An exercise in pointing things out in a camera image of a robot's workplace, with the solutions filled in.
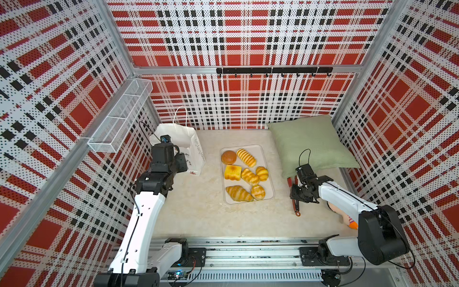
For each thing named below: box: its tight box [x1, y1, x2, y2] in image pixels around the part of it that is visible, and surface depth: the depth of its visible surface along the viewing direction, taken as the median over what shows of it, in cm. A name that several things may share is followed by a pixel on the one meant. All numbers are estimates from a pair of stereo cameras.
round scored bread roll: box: [250, 184, 266, 201], surface depth 90 cm
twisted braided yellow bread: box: [240, 168, 260, 186], surface depth 97 cm
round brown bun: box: [221, 150, 237, 165], surface depth 106 cm
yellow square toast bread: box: [224, 164, 243, 182], surface depth 98 cm
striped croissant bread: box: [225, 185, 254, 203], surface depth 90 cm
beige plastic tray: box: [219, 144, 275, 205], surface depth 98 cm
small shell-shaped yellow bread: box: [255, 166, 269, 182], surface depth 99 cm
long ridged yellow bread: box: [236, 148, 257, 168], surface depth 106 cm
